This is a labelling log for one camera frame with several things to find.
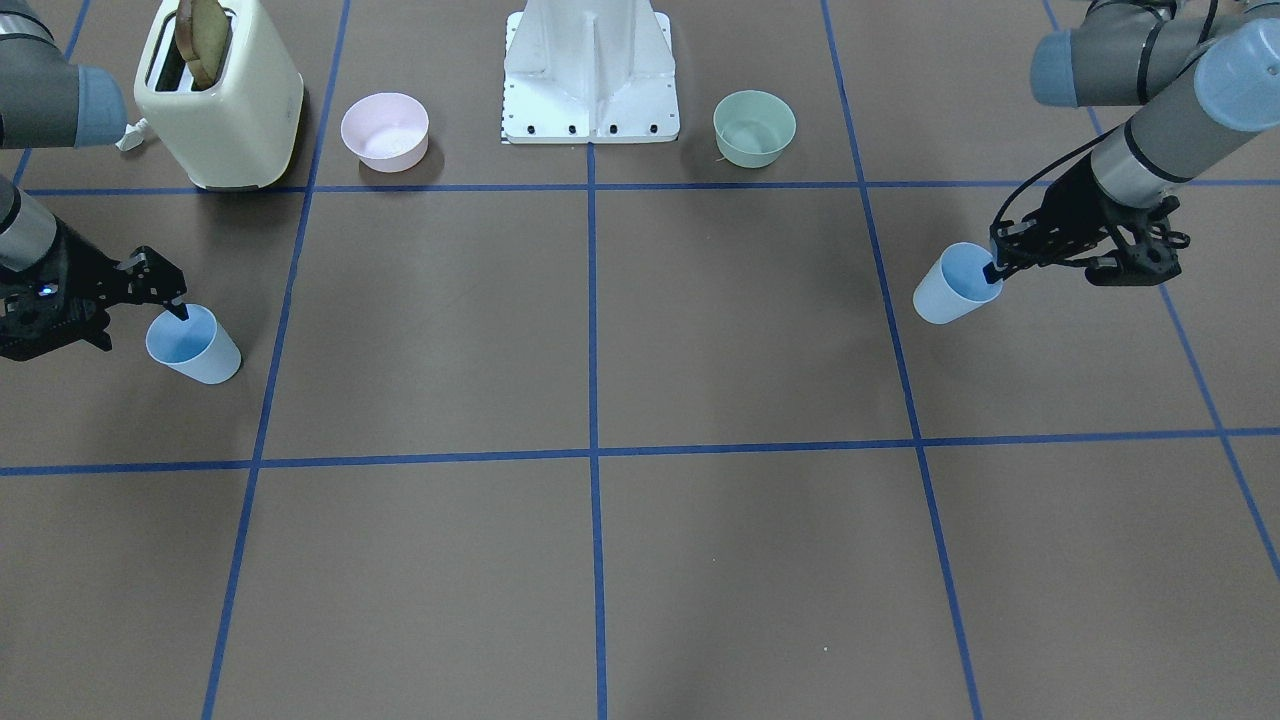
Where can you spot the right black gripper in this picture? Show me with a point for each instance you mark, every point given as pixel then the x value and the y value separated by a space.
pixel 72 268

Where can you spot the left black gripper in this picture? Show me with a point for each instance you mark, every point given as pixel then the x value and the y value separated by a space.
pixel 1072 212

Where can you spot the light blue cup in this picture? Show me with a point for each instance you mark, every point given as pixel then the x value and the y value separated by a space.
pixel 956 284
pixel 198 346

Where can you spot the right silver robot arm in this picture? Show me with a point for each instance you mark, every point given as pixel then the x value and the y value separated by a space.
pixel 49 103

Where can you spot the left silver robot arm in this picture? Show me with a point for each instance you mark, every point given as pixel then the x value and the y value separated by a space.
pixel 1200 88

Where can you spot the white power plug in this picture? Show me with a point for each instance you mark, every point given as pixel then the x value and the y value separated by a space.
pixel 134 136

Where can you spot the cream white toaster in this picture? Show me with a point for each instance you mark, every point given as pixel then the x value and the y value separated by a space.
pixel 240 133

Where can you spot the brown toast slice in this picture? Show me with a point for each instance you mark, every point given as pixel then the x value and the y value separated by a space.
pixel 202 36

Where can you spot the green plastic bowl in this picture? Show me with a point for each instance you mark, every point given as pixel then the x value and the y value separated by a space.
pixel 753 128

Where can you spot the pink plastic bowl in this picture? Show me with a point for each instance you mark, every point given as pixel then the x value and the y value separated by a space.
pixel 388 132

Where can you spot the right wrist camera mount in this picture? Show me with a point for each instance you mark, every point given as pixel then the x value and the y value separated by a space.
pixel 40 319

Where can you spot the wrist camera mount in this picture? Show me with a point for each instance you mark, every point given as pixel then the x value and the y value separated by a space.
pixel 1146 247
pixel 40 319

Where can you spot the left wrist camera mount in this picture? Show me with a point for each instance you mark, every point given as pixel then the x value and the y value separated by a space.
pixel 1146 247

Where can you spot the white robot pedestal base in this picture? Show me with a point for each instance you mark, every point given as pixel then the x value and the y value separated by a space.
pixel 589 72

